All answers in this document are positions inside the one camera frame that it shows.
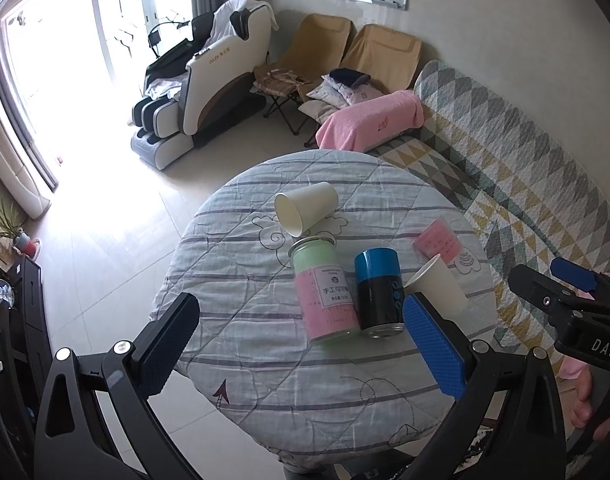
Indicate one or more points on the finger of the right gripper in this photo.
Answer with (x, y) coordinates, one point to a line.
(547, 295)
(577, 276)

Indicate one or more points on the white paper cup near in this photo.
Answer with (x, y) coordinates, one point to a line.
(437, 284)

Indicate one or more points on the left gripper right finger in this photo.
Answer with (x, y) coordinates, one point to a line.
(506, 421)

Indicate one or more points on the person's right hand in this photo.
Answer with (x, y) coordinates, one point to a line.
(581, 409)

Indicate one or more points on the white paper cup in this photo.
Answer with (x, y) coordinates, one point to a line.
(298, 210)
(437, 284)

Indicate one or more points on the pink towel on armrest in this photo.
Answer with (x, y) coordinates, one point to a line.
(367, 125)

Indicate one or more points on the tan folding chair left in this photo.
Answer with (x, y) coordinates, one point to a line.
(317, 48)

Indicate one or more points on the tan folding chair right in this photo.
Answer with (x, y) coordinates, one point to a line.
(388, 56)

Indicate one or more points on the potted green plant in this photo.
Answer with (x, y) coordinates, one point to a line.
(10, 226)

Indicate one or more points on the dark navy cushion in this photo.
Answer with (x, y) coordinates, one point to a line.
(349, 78)

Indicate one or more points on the white paper cup far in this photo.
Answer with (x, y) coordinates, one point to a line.
(298, 210)

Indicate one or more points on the blue and black can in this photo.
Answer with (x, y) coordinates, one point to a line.
(380, 293)

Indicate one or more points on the white pillows on chair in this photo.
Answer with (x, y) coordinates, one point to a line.
(331, 96)

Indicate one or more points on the black tv stand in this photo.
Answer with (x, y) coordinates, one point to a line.
(25, 359)

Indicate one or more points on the white massage chair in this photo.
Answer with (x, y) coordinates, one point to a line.
(204, 85)

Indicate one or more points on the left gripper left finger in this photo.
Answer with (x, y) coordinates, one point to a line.
(72, 438)

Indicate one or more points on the pink cloth on sofa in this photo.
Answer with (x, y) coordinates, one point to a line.
(570, 368)

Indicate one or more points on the tan folding chair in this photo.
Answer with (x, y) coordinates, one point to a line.
(317, 48)
(388, 56)

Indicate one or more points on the pink plastic cup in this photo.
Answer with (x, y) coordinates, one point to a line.
(439, 239)

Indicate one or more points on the pink and green canister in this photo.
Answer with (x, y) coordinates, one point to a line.
(322, 290)

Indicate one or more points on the triangle patterned sofa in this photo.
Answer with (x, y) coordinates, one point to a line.
(526, 198)

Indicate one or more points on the white standing air conditioner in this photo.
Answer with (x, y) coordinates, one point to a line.
(19, 175)

